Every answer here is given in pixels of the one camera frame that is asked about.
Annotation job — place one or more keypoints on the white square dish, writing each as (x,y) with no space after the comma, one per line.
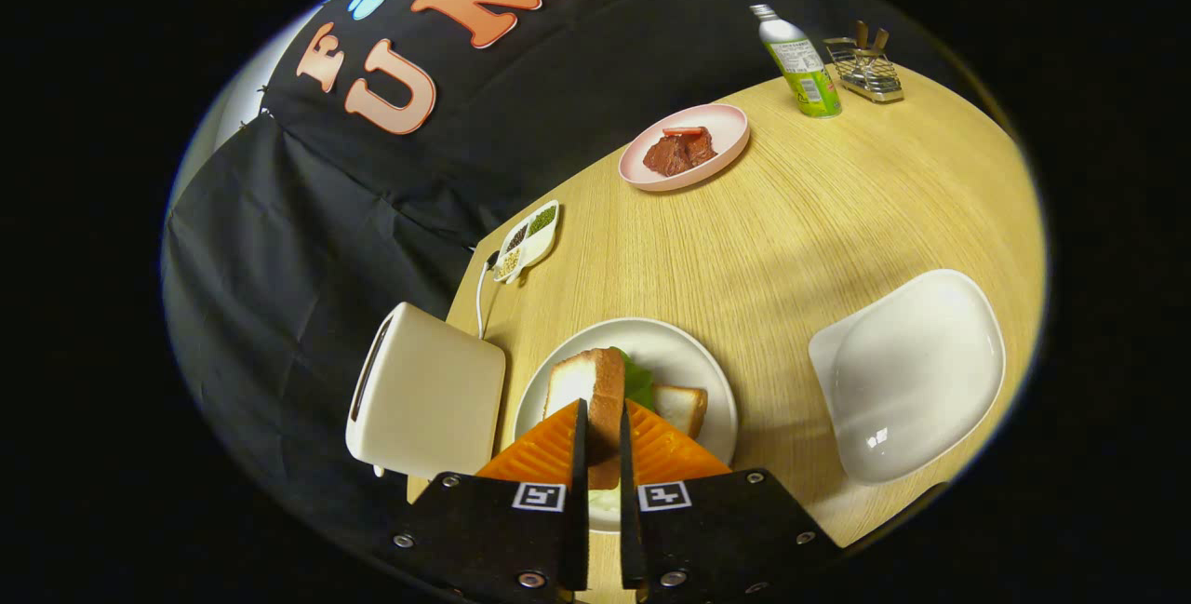
(912,371)

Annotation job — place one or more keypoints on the white toaster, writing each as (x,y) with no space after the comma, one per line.
(428,390)

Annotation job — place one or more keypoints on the green label metal bottle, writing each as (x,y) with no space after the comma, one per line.
(805,69)

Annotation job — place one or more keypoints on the green lettuce leaf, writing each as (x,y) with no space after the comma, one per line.
(640,385)

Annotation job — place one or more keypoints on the white divided seasoning tray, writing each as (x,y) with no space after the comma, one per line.
(537,246)

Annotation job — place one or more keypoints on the red sausage slice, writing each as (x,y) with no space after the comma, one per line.
(684,131)

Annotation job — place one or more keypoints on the round grey-white plate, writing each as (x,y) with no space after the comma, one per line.
(679,353)

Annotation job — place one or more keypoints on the pink plate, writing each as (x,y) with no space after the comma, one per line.
(730,129)

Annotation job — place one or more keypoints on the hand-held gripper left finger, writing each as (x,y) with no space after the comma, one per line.
(521,539)

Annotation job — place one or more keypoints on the white bread slice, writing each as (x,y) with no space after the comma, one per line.
(595,381)

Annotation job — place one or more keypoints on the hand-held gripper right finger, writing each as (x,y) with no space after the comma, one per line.
(707,539)

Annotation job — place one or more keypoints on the black backdrop cloth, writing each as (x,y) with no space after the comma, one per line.
(307,241)

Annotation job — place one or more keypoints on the toasted bread slice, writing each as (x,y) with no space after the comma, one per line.
(679,409)

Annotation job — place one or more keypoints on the brown meat piece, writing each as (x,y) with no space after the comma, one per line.
(679,155)

